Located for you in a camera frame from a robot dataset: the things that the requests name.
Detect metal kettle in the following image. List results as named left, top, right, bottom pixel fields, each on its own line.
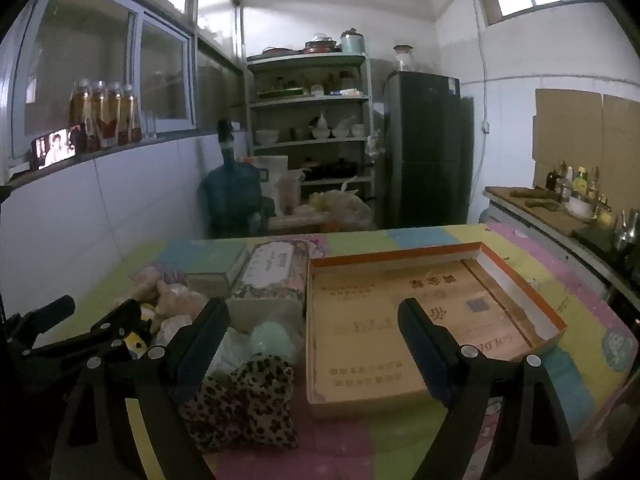
left=612, top=209, right=640, bottom=256

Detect wooden crate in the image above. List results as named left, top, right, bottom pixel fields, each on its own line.
left=270, top=212, right=341, bottom=233

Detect leopard print pouch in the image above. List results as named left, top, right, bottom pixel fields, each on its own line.
left=179, top=353, right=299, bottom=455

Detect white wall cable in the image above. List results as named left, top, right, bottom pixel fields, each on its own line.
left=470, top=0, right=490, bottom=126

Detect black pans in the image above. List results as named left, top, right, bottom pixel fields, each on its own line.
left=302, top=159, right=361, bottom=181

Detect red pot with glass lid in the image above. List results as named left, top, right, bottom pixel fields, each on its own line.
left=305, top=33, right=340, bottom=54

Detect filled plastic bag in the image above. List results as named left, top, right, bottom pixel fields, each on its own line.
left=307, top=182, right=373, bottom=233

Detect floral tissue pack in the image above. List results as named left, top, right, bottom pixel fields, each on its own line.
left=231, top=241, right=310, bottom=333

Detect smartphone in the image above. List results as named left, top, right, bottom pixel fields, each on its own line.
left=31, top=129, right=77, bottom=170

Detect orange rimmed cardboard box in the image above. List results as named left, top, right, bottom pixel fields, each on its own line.
left=304, top=241, right=568, bottom=421

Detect row of condiment bottles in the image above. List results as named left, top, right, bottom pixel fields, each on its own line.
left=545, top=160, right=613, bottom=226

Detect green tissue pack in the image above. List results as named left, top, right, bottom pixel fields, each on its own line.
left=185, top=247, right=249, bottom=297

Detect cardboard sheet on wall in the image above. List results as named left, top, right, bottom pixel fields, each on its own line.
left=531, top=88, right=640, bottom=196

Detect white bowl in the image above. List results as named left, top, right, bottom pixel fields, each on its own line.
left=567, top=195, right=598, bottom=221

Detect cream plush rabbit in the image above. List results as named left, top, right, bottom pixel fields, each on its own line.
left=131, top=266, right=173, bottom=311

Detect metal shelf rack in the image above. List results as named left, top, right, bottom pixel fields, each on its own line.
left=245, top=52, right=376, bottom=221

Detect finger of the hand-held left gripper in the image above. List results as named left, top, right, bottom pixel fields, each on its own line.
left=22, top=299, right=156, bottom=392
left=7, top=295, right=77, bottom=356

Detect sliding glass window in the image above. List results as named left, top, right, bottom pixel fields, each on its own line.
left=10, top=0, right=196, bottom=141

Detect teal canister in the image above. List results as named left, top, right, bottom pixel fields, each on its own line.
left=340, top=28, right=367, bottom=55

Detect black water pump dispenser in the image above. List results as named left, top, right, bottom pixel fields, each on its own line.
left=216, top=120, right=236, bottom=161

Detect translucent pink container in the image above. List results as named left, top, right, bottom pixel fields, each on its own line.
left=277, top=170, right=306, bottom=216

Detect colourful play mat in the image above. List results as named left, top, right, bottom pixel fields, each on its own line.
left=65, top=222, right=640, bottom=480

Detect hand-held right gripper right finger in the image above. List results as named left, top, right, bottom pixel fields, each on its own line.
left=397, top=298, right=581, bottom=480

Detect dark refrigerator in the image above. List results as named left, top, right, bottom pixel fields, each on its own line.
left=384, top=71, right=473, bottom=228

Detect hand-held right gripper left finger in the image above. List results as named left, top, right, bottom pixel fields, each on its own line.
left=50, top=298, right=232, bottom=480

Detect black cooktop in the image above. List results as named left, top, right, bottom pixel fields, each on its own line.
left=575, top=227, right=640, bottom=271

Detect blue water jug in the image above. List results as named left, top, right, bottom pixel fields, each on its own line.
left=200, top=157, right=266, bottom=238

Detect white bucket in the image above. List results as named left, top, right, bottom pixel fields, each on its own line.
left=255, top=156, right=290, bottom=211

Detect purple plush toy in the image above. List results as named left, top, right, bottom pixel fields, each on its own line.
left=157, top=262, right=188, bottom=286

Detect glass jar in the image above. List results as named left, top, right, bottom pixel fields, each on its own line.
left=392, top=45, right=416, bottom=73

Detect kitchen counter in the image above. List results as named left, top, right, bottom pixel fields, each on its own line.
left=482, top=185, right=640, bottom=311

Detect row of white dishes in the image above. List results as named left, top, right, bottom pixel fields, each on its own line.
left=254, top=122, right=369, bottom=147

